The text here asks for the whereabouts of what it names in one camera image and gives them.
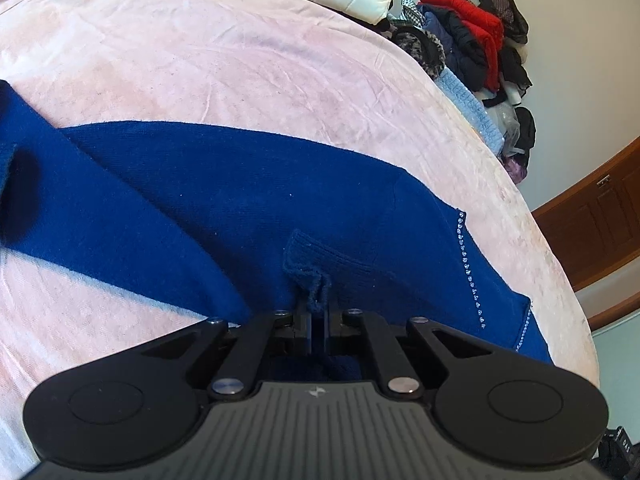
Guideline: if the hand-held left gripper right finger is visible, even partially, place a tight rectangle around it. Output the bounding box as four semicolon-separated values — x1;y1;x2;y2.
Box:
324;308;496;401

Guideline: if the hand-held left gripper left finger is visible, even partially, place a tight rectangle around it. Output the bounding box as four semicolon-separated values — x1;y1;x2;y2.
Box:
144;311;315;401

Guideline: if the blue knit sweater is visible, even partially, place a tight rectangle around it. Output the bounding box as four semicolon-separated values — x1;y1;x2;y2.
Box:
0;80;554;383

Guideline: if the purple cloth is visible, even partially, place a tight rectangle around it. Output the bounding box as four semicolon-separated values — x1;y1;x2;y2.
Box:
502;155;529;187

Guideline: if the light blue knitted cloth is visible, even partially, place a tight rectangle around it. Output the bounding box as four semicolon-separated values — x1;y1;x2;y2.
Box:
434;67;507;162

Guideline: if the brown wooden cabinet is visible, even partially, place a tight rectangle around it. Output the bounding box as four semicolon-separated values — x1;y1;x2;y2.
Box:
531;140;640;332

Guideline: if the pink blanket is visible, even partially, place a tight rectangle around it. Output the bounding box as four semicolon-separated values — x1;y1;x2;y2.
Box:
0;0;601;480

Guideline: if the dark fur-trimmed garment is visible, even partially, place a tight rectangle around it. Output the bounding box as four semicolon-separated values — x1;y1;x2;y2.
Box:
390;27;447;80

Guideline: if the black object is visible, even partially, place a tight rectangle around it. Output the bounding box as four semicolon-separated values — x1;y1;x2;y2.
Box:
595;425;640;480

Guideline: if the navy jacket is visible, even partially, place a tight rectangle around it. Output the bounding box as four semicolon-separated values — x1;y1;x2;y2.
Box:
420;4;489;92

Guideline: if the black and white patterned cloth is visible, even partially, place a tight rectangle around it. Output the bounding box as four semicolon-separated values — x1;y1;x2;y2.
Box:
400;0;427;29

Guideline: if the red garment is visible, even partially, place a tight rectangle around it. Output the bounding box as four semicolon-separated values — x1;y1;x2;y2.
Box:
417;0;505;93

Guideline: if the black sheer garment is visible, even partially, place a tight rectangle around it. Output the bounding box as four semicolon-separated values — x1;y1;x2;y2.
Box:
475;0;530;47

